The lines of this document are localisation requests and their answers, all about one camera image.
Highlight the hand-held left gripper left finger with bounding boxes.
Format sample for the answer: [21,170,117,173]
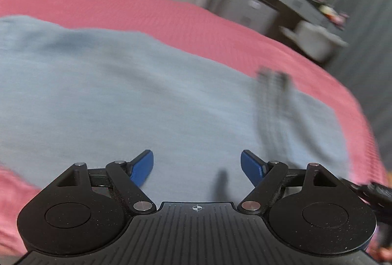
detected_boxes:
[49,149,157,213]

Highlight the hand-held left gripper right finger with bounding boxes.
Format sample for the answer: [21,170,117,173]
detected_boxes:
[237,149,344,213]

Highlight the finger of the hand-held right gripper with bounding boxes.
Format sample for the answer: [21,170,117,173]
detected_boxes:
[256,67,274,143]
[273,71,291,131]

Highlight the grey pants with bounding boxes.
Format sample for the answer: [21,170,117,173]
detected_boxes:
[0,16,351,203]

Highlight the white shell-back chair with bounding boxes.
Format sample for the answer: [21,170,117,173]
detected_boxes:
[279,20,350,66]

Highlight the grey drawer cabinet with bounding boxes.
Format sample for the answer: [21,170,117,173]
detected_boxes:
[219,0,278,37]

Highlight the grey vanity desk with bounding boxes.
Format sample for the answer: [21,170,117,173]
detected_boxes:
[260,0,342,31]

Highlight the grey curtain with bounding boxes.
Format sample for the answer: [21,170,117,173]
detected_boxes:
[326,0,392,155]

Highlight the pink ribbed blanket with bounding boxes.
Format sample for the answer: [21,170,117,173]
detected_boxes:
[0,0,389,256]

